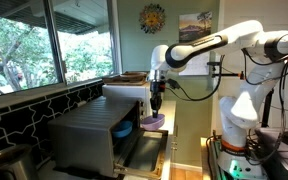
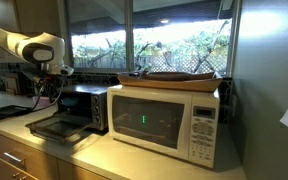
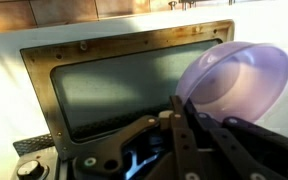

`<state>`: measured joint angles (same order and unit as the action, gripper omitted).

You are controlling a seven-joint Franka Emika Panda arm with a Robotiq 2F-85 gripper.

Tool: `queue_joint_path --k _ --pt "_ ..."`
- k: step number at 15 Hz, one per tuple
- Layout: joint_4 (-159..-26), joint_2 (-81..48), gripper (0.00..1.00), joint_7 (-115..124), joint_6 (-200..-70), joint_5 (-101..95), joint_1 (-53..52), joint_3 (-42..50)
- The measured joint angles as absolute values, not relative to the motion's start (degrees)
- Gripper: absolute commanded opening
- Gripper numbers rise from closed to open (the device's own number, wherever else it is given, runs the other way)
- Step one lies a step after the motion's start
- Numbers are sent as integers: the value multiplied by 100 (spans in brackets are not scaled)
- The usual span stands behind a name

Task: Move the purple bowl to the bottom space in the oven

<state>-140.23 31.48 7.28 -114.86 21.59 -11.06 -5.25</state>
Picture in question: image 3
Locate purple plastic bowl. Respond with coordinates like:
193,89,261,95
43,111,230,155
175,41,288,124

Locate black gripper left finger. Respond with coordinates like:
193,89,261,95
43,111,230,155
72,95,198,180

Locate metal drawer handle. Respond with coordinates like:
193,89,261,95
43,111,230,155
168,0,199,11

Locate silver oven knob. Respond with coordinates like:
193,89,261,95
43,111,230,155
16,159,49,180

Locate wooden base cabinet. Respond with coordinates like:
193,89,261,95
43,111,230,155
0,0,265,34

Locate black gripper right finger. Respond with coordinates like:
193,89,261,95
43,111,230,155
183,98,288,180

